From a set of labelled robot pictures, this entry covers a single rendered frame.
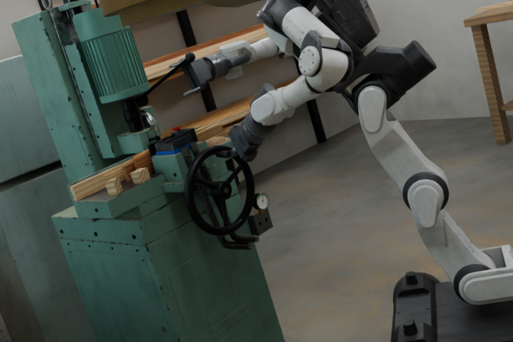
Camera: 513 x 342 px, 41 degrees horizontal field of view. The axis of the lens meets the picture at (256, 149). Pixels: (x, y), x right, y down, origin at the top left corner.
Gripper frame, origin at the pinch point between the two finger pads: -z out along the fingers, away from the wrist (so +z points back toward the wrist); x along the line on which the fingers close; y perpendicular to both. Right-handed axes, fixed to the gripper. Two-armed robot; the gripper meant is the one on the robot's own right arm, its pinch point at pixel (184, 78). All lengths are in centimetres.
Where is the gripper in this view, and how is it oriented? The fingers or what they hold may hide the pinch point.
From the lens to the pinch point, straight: 238.8
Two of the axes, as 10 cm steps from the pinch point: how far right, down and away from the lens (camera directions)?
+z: 6.6, -3.4, 6.6
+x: 4.6, 8.9, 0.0
